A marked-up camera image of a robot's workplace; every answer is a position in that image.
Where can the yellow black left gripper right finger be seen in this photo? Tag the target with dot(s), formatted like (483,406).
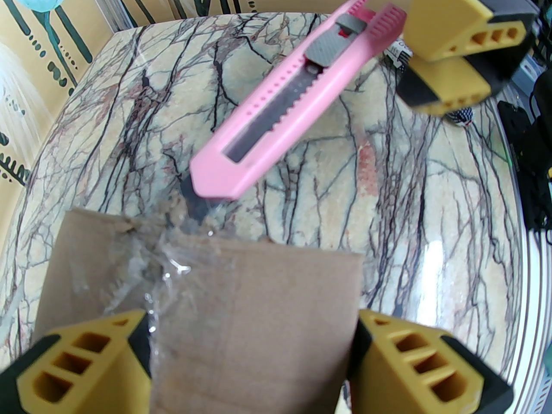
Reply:
(422,369)

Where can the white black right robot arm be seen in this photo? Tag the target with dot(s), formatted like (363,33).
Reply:
(539,136)

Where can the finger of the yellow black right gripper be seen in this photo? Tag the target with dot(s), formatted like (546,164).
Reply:
(453,89)
(453,20)

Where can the aluminium front rail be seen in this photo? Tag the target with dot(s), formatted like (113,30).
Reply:
(534,317)

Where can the pink utility knife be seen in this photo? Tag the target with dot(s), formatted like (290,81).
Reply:
(280,101)

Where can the taped brown cardboard box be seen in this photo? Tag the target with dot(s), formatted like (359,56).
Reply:
(258,317)

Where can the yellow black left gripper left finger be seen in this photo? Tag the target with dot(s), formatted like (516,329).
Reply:
(77,360)

